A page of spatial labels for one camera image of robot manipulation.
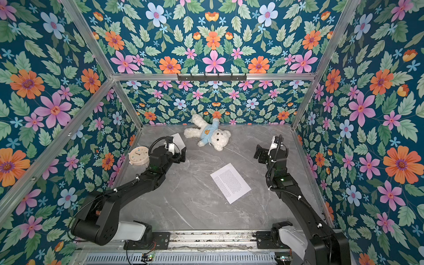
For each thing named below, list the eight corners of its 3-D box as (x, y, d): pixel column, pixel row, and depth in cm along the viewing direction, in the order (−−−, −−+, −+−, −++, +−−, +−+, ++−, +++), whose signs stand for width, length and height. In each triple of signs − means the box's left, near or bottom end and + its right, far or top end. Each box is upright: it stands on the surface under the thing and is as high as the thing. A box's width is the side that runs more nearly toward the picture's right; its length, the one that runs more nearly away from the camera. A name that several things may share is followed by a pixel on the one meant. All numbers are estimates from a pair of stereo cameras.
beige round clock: (127, 165, 102) (124, 162, 99) (134, 149, 110) (132, 146, 107) (148, 165, 102) (145, 162, 99) (153, 149, 110) (151, 145, 107)
